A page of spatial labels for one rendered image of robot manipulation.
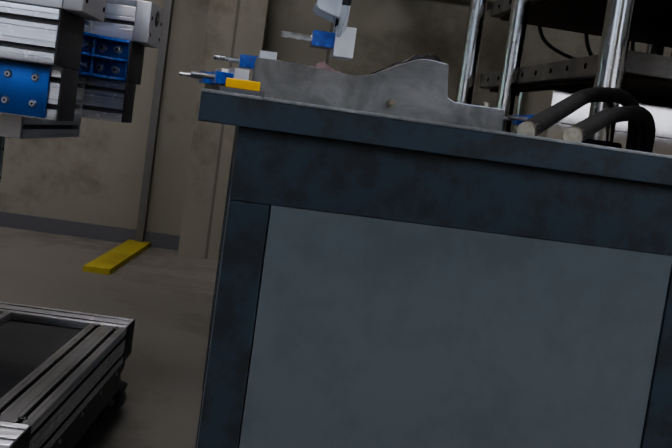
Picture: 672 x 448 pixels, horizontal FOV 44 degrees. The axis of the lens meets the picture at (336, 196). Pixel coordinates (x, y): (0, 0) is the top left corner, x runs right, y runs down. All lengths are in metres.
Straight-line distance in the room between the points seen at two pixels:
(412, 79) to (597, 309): 0.69
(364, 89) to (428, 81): 0.13
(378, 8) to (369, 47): 0.21
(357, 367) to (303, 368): 0.07
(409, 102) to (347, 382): 0.73
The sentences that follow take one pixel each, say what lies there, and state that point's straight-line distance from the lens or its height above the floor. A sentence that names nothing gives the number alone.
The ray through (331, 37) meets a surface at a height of 0.93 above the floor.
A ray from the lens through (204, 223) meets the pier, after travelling 4.47.
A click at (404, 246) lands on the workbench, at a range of 1.05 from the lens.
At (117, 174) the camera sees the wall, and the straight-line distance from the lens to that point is 4.71.
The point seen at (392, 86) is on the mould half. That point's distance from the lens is 1.65.
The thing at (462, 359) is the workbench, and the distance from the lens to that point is 1.10.
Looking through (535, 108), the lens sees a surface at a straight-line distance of 2.42.
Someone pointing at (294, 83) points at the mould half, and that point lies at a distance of 1.62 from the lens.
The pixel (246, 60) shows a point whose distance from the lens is 1.79.
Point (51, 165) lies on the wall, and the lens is 4.81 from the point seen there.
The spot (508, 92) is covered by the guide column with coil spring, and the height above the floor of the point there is 0.96.
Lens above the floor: 0.77
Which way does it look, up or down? 4 degrees down
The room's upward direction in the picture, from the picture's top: 8 degrees clockwise
